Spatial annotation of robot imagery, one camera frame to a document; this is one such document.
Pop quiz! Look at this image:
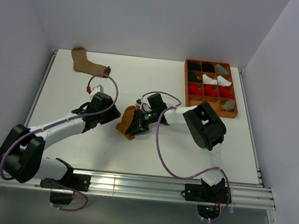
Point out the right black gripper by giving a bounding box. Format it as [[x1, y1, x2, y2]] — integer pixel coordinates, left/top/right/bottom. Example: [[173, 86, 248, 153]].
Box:
[[125, 106, 159, 139]]

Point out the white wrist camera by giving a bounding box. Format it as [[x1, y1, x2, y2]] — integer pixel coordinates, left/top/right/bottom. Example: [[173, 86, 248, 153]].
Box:
[[135, 98, 145, 110], [86, 85, 104, 96]]

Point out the tan sock with red cuff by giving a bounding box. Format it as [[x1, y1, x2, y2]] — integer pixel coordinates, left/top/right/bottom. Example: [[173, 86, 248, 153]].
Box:
[[221, 99, 236, 112]]

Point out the red rolled sock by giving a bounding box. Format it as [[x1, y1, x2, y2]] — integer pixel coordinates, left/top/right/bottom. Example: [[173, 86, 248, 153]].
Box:
[[188, 84, 203, 96], [218, 86, 234, 99], [203, 84, 218, 97]]

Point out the black rolled sock back-left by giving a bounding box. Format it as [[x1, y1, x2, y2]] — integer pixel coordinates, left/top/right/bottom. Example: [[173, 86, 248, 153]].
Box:
[[187, 61, 202, 72]]

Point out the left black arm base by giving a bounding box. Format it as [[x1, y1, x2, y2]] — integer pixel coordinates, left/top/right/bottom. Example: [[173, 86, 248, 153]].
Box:
[[40, 173, 91, 212]]

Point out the orange compartment organizer box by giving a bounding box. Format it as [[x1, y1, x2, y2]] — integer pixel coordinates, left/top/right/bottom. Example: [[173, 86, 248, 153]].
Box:
[[184, 59, 238, 118]]

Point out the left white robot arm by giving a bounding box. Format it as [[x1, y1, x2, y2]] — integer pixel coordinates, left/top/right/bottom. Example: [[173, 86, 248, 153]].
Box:
[[0, 92, 121, 188]]

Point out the white rolled sock middle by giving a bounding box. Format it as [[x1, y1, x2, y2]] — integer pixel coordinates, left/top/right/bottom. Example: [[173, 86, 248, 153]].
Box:
[[202, 74, 218, 85]]

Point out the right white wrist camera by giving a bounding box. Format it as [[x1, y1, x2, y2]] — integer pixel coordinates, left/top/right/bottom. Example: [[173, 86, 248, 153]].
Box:
[[135, 98, 145, 110]]

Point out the grey rolled sock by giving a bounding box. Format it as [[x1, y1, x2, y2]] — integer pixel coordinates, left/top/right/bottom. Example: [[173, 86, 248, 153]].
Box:
[[216, 63, 229, 75]]

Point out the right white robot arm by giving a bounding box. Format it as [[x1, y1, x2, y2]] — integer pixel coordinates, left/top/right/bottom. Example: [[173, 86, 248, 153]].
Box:
[[123, 91, 226, 201]]

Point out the red rolled sock middle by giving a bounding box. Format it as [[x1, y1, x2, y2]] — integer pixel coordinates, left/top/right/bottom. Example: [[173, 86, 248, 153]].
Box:
[[203, 84, 218, 97]]

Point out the black rolled sock middle-left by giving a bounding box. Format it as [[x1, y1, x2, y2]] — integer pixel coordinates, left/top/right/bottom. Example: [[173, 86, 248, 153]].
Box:
[[187, 71, 203, 84]]

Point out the mustard yellow striped sock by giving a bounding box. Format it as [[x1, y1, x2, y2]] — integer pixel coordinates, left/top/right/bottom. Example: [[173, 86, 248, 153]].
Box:
[[116, 105, 140, 140]]

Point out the red rolled sock right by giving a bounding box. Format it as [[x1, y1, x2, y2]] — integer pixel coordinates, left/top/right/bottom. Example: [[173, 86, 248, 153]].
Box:
[[218, 86, 234, 99]]

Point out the white rolled sock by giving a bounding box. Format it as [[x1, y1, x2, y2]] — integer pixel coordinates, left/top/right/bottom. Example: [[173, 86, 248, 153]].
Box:
[[202, 74, 218, 85], [217, 75, 232, 87]]

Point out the black rolled sock back-middle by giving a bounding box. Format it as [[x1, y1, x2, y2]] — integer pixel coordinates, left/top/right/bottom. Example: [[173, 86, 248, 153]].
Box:
[[201, 62, 215, 73]]

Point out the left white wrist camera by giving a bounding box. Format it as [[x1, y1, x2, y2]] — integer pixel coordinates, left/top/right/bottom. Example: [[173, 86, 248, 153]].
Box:
[[86, 85, 104, 96]]

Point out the red rolled sock left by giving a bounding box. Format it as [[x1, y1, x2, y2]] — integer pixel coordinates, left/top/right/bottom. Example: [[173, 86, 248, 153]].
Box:
[[188, 84, 203, 96]]

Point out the aluminium frame rail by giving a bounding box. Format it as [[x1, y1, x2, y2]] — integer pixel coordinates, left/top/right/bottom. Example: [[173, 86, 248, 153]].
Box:
[[0, 155, 278, 220]]

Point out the white rolled sock right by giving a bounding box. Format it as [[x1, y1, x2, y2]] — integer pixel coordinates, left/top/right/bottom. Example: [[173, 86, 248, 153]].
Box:
[[217, 75, 232, 87]]

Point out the brown sock on table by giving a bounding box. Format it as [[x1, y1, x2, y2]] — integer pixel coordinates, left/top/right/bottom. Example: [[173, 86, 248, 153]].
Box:
[[71, 47, 111, 78]]

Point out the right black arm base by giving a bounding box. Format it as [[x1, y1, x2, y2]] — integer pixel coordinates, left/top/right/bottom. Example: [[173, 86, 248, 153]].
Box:
[[180, 183, 232, 220]]

